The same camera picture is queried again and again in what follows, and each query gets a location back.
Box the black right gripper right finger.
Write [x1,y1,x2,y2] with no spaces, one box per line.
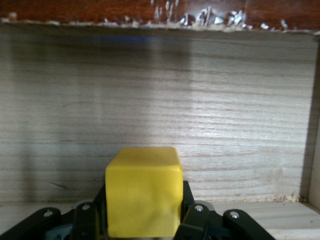
[172,181,276,240]

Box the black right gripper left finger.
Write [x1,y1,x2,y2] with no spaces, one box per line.
[0,186,107,240]

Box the yellow block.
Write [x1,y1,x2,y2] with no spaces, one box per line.
[104,146,184,238]

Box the wooden drawer with white handle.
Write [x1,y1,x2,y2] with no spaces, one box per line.
[0,19,320,240]

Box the dark brown wooden cabinet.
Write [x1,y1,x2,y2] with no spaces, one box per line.
[0,0,320,33]

